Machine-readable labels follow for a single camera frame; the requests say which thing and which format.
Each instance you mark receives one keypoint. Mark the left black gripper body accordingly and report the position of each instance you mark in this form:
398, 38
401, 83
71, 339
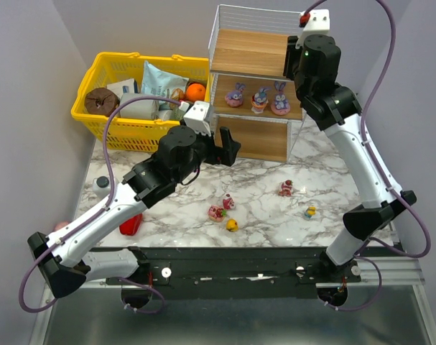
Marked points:
218, 152

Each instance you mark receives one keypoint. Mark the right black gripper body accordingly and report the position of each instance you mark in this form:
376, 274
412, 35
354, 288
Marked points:
289, 57

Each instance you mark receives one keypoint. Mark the large purple bunny toy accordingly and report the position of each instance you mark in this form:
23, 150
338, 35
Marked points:
280, 105

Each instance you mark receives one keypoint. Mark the red white figure toy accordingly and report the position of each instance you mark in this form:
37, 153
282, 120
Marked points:
285, 188

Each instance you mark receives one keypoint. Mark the yellow blue duck toy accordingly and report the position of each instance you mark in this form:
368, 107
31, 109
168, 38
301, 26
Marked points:
310, 212

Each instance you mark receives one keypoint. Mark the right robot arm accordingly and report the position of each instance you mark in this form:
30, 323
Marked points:
312, 64

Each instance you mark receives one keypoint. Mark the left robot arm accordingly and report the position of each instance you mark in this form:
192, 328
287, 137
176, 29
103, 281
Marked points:
62, 256

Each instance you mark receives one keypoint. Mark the pink bear toy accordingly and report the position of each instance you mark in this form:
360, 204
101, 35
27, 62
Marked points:
228, 202

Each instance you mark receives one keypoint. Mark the green melon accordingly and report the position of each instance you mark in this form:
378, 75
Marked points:
178, 111

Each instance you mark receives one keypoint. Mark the orange fruit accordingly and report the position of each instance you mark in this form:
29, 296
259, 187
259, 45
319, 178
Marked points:
195, 92

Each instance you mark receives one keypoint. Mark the white can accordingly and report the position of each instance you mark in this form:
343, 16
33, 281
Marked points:
165, 115

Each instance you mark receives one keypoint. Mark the brown onion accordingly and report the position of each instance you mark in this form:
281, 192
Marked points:
178, 94

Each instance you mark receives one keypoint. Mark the white paper roll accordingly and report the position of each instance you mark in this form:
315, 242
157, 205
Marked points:
143, 110

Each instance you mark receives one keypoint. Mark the blue snack bag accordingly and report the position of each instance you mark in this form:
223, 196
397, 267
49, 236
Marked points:
160, 83

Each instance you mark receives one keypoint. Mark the white blue box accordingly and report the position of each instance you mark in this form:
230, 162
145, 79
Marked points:
122, 87

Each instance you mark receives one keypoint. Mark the red bell pepper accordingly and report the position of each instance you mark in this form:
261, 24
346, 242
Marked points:
131, 226

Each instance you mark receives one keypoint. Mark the white plastic bottle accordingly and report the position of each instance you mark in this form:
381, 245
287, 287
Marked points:
101, 187

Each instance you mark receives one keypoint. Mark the brown chocolate donut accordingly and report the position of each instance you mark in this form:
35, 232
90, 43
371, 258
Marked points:
101, 101

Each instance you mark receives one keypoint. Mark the yellow plastic basket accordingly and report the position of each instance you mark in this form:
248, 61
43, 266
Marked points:
111, 67

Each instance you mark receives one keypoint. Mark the pink ball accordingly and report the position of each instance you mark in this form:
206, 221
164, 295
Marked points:
60, 225

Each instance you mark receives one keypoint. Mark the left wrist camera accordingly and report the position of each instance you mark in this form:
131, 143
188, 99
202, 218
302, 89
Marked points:
198, 118

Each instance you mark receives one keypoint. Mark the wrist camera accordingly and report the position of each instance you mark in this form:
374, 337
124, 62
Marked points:
315, 22
198, 118

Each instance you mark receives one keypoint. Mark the white wire wooden shelf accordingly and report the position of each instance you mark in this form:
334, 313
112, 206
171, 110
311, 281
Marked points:
248, 45

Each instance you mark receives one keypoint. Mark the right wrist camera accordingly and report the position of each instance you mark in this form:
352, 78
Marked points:
315, 22

